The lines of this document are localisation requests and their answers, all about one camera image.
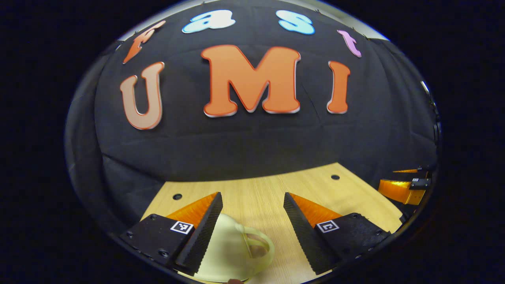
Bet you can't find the pale yellow suitcase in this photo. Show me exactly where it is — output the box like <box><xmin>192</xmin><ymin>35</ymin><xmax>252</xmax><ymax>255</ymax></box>
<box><xmin>195</xmin><ymin>213</ymin><xmax>275</xmax><ymax>282</ymax></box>

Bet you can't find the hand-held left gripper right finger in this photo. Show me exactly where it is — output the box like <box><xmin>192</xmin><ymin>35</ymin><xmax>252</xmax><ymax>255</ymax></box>
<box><xmin>283</xmin><ymin>192</ymin><xmax>391</xmax><ymax>275</ymax></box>

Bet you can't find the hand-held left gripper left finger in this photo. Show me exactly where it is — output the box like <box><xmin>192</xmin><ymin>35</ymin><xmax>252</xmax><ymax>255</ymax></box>
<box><xmin>120</xmin><ymin>192</ymin><xmax>223</xmax><ymax>276</ymax></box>

